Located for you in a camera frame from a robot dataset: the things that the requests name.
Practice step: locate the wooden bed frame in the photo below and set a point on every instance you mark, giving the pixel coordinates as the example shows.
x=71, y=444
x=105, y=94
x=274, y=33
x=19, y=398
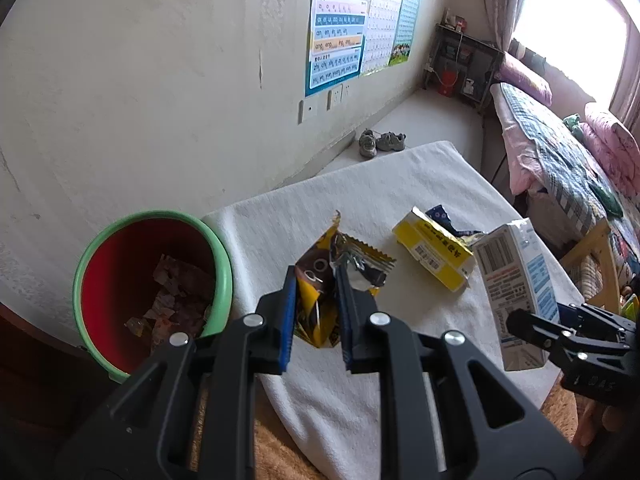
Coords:
x=602, y=255

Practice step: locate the white wall socket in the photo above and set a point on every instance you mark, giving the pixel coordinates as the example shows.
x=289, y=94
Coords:
x=338, y=96
x=308, y=112

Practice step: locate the blue bordered wall poster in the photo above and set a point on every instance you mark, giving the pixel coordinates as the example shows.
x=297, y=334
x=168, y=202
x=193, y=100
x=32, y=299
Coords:
x=335, y=20

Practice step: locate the small red pail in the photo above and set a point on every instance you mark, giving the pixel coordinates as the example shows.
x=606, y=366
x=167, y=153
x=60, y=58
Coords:
x=448, y=82

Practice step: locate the green cloth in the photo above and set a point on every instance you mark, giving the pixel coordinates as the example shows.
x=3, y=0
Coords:
x=606, y=199

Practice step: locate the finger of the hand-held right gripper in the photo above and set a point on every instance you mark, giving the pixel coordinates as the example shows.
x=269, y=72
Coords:
x=535, y=330
x=600, y=325

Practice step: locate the window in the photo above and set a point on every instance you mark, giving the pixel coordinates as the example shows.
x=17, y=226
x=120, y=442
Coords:
x=570, y=25

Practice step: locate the pink pillow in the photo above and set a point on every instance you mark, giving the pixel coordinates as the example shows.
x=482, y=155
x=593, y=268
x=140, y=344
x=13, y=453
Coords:
x=525, y=77

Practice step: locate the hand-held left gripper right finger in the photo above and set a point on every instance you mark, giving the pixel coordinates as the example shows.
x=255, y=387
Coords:
x=345, y=325

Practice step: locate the dark brown wooden cabinet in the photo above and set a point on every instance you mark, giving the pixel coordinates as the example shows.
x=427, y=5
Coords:
x=40, y=385

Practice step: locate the pink floral duvet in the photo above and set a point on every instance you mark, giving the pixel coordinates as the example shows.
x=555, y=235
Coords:
x=615, y=145

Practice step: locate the pile of wrappers in bucket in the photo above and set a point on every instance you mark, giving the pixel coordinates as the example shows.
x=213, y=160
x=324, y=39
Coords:
x=167, y=305

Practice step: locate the green soft toy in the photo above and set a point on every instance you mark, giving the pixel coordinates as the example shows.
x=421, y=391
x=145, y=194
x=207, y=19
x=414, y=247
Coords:
x=574, y=126

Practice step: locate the yellow cardboard box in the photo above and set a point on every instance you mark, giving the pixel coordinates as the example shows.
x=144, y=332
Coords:
x=435, y=255

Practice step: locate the red bucket with green rim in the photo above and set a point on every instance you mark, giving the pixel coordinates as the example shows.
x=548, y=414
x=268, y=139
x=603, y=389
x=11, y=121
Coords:
x=115, y=270

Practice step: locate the yellow black snack wrapper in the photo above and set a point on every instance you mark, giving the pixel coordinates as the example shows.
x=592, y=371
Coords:
x=370, y=255

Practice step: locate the dark metal shelf rack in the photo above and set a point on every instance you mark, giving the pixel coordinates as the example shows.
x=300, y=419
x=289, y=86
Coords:
x=475, y=60

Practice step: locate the pink bed sheet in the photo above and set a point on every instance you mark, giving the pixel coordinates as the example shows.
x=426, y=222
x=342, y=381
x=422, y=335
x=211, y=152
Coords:
x=520, y=150

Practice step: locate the person's right hand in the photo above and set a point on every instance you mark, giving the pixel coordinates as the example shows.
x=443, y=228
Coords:
x=590, y=422

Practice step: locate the white grid wall poster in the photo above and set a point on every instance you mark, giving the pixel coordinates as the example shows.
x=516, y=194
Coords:
x=382, y=20

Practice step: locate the green bordered wall poster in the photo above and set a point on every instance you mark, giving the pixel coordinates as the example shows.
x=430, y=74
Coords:
x=407, y=15

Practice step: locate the dark blue wrapper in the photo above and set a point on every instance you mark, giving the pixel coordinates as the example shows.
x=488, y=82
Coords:
x=440, y=215

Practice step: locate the pink patterned curtain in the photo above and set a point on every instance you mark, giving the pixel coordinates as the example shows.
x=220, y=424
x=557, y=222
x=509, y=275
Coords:
x=505, y=0

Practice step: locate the grey shoe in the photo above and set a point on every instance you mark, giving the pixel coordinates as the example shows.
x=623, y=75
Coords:
x=368, y=144
x=391, y=141

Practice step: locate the white milk carton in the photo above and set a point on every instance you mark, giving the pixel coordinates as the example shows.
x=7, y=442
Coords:
x=510, y=280

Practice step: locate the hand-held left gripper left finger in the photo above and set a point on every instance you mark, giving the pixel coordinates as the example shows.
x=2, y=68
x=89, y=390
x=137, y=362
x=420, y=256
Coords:
x=288, y=320

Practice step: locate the bed with patterned blanket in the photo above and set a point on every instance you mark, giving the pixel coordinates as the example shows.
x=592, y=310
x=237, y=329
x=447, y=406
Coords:
x=560, y=160

